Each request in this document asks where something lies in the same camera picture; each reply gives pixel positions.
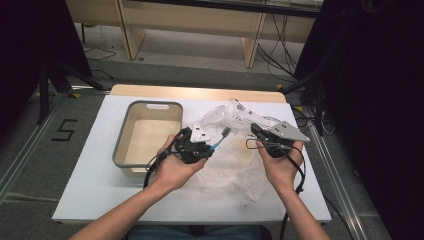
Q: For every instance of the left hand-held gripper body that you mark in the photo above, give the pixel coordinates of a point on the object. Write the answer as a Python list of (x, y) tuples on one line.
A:
[(191, 148)]

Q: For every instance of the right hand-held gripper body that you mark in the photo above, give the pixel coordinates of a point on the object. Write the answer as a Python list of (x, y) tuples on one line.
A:
[(285, 133)]

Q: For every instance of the blue and grey toothbrush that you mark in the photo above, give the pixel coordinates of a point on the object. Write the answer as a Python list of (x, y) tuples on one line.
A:
[(227, 131)]

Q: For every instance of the clear plastic bag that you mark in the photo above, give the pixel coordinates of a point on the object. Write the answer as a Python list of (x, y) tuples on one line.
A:
[(233, 166)]

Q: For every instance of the beige basin with grey rim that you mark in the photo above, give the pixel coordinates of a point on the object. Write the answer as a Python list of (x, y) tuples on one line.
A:
[(150, 140)]

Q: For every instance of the person's left hand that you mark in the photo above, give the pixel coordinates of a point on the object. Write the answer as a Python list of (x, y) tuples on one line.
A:
[(173, 170)]

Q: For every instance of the person's right hand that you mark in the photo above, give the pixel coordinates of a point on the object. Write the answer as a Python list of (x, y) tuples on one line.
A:
[(280, 170)]

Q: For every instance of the black metal stand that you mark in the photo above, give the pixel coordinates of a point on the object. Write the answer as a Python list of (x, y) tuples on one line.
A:
[(313, 90)]

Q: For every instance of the person's blue jeans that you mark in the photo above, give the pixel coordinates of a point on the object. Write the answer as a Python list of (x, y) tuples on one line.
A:
[(200, 232)]

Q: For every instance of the light wooden desk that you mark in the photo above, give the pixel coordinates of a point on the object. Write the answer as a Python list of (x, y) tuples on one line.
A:
[(190, 20)]

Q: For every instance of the black tripod stand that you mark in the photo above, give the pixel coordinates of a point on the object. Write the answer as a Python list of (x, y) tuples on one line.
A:
[(50, 86)]

